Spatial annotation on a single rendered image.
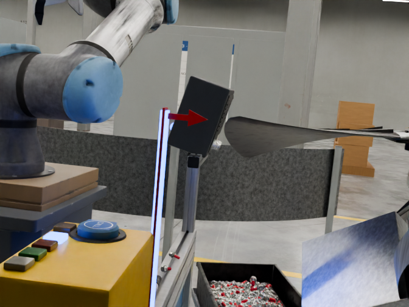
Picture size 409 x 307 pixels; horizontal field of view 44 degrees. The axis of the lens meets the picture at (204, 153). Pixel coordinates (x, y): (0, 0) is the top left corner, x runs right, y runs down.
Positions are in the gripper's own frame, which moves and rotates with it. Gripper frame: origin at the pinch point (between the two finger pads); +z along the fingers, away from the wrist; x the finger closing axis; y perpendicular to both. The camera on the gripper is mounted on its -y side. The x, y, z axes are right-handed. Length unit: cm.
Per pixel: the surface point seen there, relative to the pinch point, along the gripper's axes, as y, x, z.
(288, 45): 355, 252, -25
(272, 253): 251, 179, 142
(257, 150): 23.8, -21.0, 20.8
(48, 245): -18.0, -36.1, 23.7
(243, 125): 11.4, -30.5, 15.4
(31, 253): -20.0, -37.3, 23.5
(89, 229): -13.1, -34.4, 23.5
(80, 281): -19, -43, 25
